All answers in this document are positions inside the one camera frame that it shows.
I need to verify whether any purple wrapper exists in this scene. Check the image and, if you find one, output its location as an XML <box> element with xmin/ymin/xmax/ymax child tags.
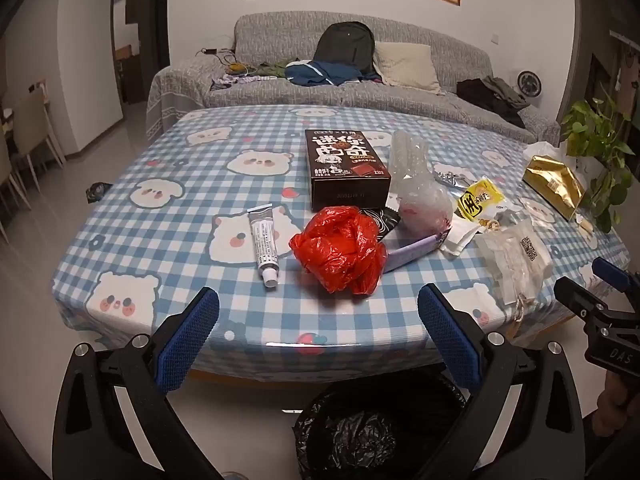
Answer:
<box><xmin>382</xmin><ymin>232</ymin><xmax>448</xmax><ymax>273</ymax></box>

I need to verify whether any clear plastic bag with label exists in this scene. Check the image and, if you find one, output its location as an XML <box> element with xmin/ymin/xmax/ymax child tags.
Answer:
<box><xmin>474</xmin><ymin>220</ymin><xmax>553</xmax><ymax>306</ymax></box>

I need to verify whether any blue jacket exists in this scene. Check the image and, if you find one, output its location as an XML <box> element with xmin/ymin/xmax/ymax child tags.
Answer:
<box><xmin>285</xmin><ymin>59</ymin><xmax>383</xmax><ymax>87</ymax></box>

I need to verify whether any black garment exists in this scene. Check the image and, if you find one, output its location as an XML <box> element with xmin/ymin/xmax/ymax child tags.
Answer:
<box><xmin>456</xmin><ymin>79</ymin><xmax>526</xmax><ymax>128</ymax></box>

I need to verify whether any brown cookie box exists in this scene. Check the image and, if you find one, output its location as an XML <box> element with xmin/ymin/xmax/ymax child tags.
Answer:
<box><xmin>305</xmin><ymin>128</ymin><xmax>392</xmax><ymax>212</ymax></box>

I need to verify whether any blue checked bear tablecloth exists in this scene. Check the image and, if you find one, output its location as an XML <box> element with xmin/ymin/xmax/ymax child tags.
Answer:
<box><xmin>52</xmin><ymin>105</ymin><xmax>633</xmax><ymax>376</ymax></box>

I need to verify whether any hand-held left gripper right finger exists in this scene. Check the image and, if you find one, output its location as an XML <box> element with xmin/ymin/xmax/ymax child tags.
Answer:
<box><xmin>416</xmin><ymin>282</ymin><xmax>586</xmax><ymax>480</ymax></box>

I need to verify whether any black printed packet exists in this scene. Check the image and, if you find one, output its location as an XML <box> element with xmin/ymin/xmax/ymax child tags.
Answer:
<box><xmin>367</xmin><ymin>206</ymin><xmax>401</xmax><ymax>246</ymax></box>

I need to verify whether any white ointment tube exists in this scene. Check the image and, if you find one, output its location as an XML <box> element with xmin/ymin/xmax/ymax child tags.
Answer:
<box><xmin>248</xmin><ymin>203</ymin><xmax>281</xmax><ymax>289</ymax></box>

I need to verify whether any clear plastic tray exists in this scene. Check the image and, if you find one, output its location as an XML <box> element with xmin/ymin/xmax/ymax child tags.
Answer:
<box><xmin>390</xmin><ymin>130</ymin><xmax>432</xmax><ymax>196</ymax></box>

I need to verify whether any green cloth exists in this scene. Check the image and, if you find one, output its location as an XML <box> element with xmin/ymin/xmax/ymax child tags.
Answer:
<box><xmin>255</xmin><ymin>60</ymin><xmax>291</xmax><ymax>78</ymax></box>

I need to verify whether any purple striped cloth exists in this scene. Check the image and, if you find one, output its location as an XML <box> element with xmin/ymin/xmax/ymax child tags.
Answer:
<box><xmin>212</xmin><ymin>74</ymin><xmax>276</xmax><ymax>88</ymax></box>

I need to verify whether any silver foil wrapper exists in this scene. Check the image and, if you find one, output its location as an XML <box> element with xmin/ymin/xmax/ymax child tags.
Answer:
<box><xmin>432</xmin><ymin>170</ymin><xmax>473</xmax><ymax>191</ymax></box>

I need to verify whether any small round fan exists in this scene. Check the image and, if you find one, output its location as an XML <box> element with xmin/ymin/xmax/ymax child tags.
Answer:
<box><xmin>516</xmin><ymin>70</ymin><xmax>542</xmax><ymax>97</ymax></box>

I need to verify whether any yellow snack packet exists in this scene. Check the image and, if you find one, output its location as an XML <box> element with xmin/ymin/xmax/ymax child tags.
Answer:
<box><xmin>454</xmin><ymin>177</ymin><xmax>508</xmax><ymax>228</ymax></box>

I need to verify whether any bin with black liner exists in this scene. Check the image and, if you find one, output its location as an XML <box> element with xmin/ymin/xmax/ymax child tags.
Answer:
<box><xmin>292</xmin><ymin>375</ymin><xmax>472</xmax><ymax>480</ymax></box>

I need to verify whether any white tissue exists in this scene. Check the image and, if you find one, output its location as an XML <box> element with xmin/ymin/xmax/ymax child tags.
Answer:
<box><xmin>440</xmin><ymin>220</ymin><xmax>481</xmax><ymax>258</ymax></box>

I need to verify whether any olive grey garment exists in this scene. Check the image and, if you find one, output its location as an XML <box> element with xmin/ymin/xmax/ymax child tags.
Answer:
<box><xmin>482</xmin><ymin>76</ymin><xmax>531</xmax><ymax>108</ymax></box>

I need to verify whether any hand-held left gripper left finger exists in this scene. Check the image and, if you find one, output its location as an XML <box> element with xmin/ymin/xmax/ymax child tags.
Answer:
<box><xmin>52</xmin><ymin>286</ymin><xmax>261</xmax><ymax>480</ymax></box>

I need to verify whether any gold tissue pack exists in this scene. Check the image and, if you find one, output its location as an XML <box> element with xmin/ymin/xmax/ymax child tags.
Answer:
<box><xmin>522</xmin><ymin>142</ymin><xmax>587</xmax><ymax>222</ymax></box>

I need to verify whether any black backpack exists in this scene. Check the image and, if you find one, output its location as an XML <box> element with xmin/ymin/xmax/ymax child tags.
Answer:
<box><xmin>312</xmin><ymin>21</ymin><xmax>377</xmax><ymax>73</ymax></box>

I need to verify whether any grey sofa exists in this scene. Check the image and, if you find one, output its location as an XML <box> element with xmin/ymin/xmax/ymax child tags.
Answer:
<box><xmin>145</xmin><ymin>11</ymin><xmax>561</xmax><ymax>146</ymax></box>

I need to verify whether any beige pillow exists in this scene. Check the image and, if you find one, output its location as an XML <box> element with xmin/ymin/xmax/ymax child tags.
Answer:
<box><xmin>372</xmin><ymin>41</ymin><xmax>443</xmax><ymax>96</ymax></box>

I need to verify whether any red plastic bag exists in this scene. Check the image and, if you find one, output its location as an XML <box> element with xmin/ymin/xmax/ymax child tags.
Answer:
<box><xmin>289</xmin><ymin>206</ymin><xmax>388</xmax><ymax>296</ymax></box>

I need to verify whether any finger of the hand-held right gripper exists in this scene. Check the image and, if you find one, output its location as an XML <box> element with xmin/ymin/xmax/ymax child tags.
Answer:
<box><xmin>554</xmin><ymin>276</ymin><xmax>610</xmax><ymax>322</ymax></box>
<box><xmin>592</xmin><ymin>257</ymin><xmax>640</xmax><ymax>297</ymax></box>

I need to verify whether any green potted plant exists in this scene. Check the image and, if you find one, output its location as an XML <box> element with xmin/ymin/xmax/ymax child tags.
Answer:
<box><xmin>560</xmin><ymin>77</ymin><xmax>638</xmax><ymax>233</ymax></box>

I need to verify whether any person's right hand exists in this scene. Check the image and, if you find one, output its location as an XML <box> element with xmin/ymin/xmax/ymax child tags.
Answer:
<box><xmin>596</xmin><ymin>375</ymin><xmax>640</xmax><ymax>443</ymax></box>

